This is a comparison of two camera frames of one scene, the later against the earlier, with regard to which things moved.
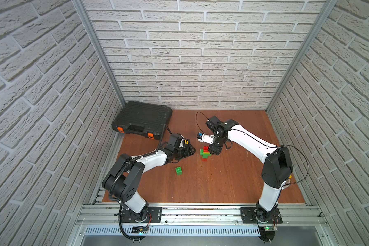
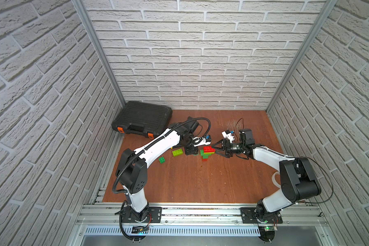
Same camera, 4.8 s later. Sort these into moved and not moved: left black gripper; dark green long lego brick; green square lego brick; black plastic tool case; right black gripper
Moved: left black gripper; right black gripper; green square lego brick
Not moved: black plastic tool case; dark green long lego brick
